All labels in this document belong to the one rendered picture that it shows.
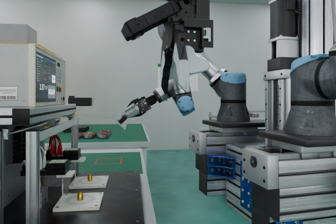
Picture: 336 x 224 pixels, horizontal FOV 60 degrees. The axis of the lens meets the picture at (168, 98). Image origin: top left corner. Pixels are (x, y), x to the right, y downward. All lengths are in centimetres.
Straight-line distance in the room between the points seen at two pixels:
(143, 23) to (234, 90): 86
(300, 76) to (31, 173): 82
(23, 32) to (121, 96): 237
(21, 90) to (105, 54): 548
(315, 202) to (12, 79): 98
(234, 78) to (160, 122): 517
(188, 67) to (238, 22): 656
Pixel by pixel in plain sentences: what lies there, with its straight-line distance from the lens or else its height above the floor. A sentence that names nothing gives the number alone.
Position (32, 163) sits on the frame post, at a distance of 93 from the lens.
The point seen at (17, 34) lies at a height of 213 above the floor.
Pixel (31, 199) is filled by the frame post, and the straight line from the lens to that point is 96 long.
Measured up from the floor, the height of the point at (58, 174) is 88.
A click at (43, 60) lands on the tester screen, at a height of 128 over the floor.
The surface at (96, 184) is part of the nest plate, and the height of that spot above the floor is 78.
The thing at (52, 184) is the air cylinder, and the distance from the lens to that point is 136.
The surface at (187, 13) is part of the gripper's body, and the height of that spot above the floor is 131.
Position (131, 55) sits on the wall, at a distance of 646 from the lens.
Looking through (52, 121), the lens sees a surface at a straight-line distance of 133.
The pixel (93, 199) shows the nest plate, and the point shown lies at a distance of 113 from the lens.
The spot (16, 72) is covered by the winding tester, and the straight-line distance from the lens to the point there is 106.
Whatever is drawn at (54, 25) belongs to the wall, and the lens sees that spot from 676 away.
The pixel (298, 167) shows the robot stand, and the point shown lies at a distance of 89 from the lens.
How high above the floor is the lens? 114
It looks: level
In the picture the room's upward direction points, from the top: straight up
